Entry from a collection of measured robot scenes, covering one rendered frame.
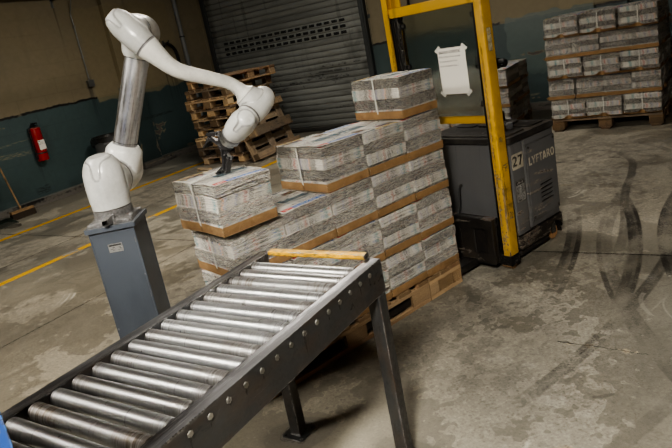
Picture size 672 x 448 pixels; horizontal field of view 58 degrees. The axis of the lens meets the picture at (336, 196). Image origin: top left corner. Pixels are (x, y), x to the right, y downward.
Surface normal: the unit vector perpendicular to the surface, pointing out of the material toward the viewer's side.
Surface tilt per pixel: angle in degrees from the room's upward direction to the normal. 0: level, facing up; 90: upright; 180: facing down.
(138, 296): 90
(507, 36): 90
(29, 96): 90
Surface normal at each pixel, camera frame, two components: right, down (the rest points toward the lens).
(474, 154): -0.74, 0.30
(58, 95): 0.84, -0.02
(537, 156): 0.64, 0.07
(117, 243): 0.06, 0.25
